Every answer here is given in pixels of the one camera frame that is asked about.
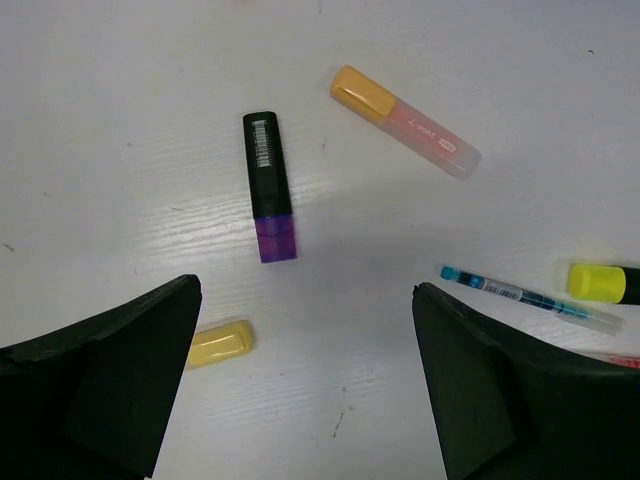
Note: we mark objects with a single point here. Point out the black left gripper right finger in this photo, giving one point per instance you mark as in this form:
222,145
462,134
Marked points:
510,406

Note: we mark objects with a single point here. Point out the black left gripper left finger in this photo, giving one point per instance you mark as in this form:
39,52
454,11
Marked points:
93,400

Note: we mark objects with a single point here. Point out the black purple highlighter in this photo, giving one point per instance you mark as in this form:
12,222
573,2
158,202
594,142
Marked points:
269,189

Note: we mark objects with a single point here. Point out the orange cap peach highlighter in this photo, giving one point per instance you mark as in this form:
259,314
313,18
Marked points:
404,123

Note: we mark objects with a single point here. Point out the red gel pen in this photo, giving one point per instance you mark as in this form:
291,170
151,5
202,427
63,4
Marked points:
625,361

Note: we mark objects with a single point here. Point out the blue gel pen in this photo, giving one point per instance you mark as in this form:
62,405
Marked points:
569,312

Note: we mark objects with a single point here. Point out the pale yellow highlighter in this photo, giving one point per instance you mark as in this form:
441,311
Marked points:
219,344

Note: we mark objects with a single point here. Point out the black yellow highlighter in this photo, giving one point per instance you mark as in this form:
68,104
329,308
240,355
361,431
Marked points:
605,284

